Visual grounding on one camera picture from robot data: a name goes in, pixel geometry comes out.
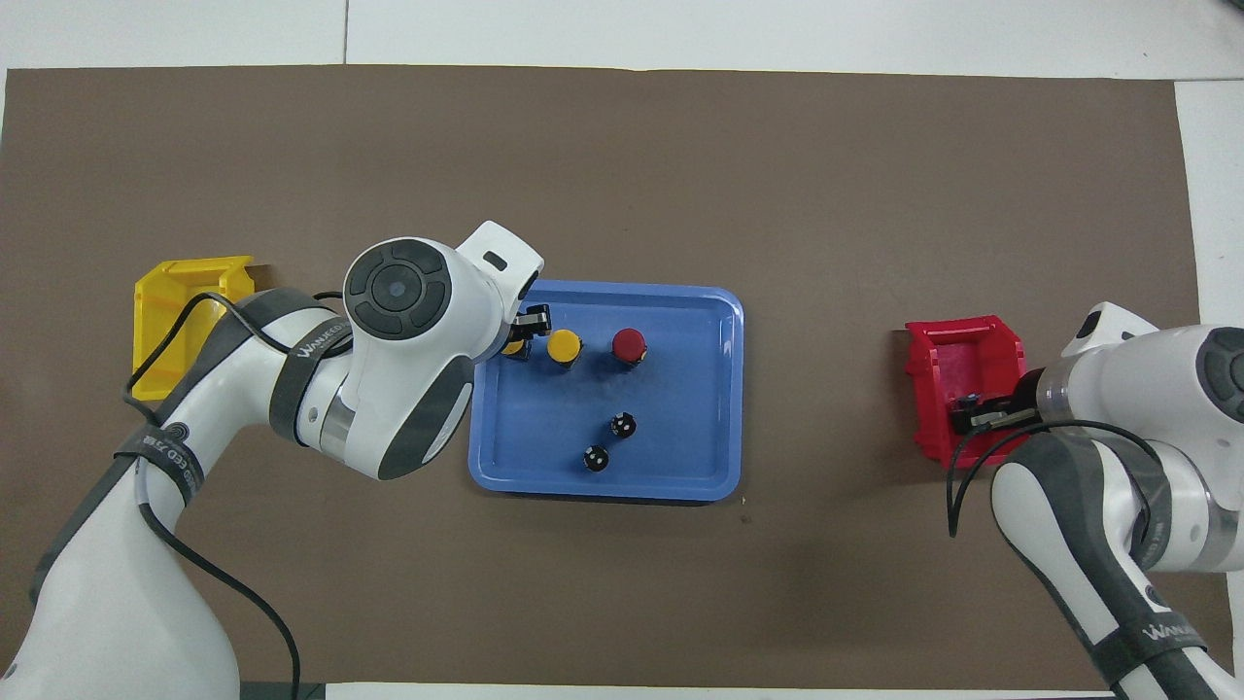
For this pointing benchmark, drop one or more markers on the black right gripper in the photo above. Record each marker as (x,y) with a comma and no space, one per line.
(1028,394)

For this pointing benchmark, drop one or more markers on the yellow push button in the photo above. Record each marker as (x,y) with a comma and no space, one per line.
(513,348)
(564,345)

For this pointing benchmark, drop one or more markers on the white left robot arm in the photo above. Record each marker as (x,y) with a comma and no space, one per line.
(408,292)

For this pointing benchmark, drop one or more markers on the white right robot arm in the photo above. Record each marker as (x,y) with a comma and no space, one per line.
(1166,369)

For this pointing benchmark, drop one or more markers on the red plastic bin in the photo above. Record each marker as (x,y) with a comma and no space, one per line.
(933,369)

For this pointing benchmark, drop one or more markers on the black cylinder component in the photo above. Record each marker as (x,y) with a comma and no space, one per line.
(623,425)
(596,459)

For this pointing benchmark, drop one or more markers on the blue plastic tray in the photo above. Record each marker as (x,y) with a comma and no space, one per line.
(680,437)

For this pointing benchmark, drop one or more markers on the brown table mat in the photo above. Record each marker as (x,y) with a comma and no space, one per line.
(680,146)

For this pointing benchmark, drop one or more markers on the yellow plastic bin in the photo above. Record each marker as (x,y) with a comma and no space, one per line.
(155,292)

